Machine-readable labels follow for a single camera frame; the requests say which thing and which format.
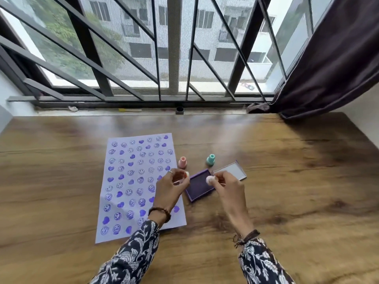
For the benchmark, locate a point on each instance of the person's left hand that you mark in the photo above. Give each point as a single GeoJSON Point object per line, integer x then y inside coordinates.
{"type": "Point", "coordinates": [165, 192]}

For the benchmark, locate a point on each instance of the person's right hand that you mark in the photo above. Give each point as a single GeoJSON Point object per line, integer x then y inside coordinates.
{"type": "Point", "coordinates": [234, 195]}

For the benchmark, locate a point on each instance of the person's left thumb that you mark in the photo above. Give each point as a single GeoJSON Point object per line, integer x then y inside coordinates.
{"type": "Point", "coordinates": [183, 183]}

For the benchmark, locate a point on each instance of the person's right thumb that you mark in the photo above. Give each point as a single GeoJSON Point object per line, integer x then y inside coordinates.
{"type": "Point", "coordinates": [218, 182]}

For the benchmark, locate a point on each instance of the small white stamp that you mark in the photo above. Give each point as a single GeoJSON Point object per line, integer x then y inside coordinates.
{"type": "Point", "coordinates": [209, 180]}

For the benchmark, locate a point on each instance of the person's left forearm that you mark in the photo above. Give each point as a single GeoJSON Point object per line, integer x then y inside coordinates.
{"type": "Point", "coordinates": [133, 254]}

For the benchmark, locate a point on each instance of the person's right forearm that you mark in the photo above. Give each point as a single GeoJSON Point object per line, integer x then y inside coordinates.
{"type": "Point", "coordinates": [257, 260]}

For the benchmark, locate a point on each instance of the purple ink pad with lid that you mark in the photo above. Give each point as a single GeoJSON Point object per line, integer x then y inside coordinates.
{"type": "Point", "coordinates": [200, 186]}

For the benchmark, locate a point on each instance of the pink stamp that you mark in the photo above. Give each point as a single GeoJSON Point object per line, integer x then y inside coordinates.
{"type": "Point", "coordinates": [182, 162]}

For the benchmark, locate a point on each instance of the teal stamp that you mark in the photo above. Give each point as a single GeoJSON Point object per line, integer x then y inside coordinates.
{"type": "Point", "coordinates": [210, 160]}

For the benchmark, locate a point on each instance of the white paper with purple stamps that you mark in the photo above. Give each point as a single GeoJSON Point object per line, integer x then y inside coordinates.
{"type": "Point", "coordinates": [130, 186]}

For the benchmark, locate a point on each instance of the small black cap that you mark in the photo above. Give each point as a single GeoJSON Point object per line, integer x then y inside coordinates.
{"type": "Point", "coordinates": [179, 110]}

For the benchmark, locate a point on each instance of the yellow stick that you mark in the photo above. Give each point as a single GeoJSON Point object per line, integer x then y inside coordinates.
{"type": "Point", "coordinates": [129, 109]}

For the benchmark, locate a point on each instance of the small white scrap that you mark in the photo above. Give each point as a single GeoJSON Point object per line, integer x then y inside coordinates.
{"type": "Point", "coordinates": [73, 108]}

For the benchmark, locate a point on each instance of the white apartment building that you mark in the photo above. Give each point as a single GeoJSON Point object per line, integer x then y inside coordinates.
{"type": "Point", "coordinates": [207, 35]}

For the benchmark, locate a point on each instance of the dark purple curtain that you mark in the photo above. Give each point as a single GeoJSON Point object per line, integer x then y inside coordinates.
{"type": "Point", "coordinates": [328, 62]}

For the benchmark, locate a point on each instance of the black metal window grille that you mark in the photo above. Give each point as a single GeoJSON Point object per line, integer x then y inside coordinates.
{"type": "Point", "coordinates": [86, 44]}

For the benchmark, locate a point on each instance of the green tree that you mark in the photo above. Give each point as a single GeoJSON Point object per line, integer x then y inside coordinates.
{"type": "Point", "coordinates": [59, 29]}

